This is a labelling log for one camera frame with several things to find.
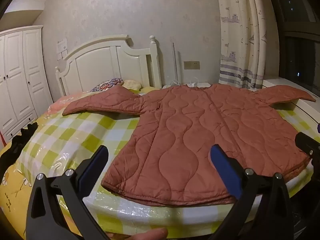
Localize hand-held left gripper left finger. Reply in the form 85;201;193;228
26;144;110;240

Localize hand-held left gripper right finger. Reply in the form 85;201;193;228
209;144;294;240

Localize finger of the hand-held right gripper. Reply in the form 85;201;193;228
295;132;320;158

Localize rust quilted jacket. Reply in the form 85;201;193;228
62;84;317;207

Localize person's left hand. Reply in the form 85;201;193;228
109;227;168;240

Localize green checkered plastic sheet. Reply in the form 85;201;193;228
19;90;320;234

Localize white window sill platform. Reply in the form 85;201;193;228
262;78;320;120

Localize orange bedding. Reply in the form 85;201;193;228
49;92;84;113

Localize yellow cartoon bed sheet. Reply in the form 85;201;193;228
0;140;63;240

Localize patterned round pillow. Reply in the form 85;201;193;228
89;78;124;92

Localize yellow pillow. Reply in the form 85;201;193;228
122;80;143;91

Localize dark window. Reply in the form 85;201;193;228
269;0;320;94

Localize cream wooden headboard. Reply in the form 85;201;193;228
55;35;162;97

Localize white wardrobe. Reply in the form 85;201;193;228
0;25;54;143

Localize boat print curtain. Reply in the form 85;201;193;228
215;0;267;90

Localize wall paper notices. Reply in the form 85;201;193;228
56;37;68;60

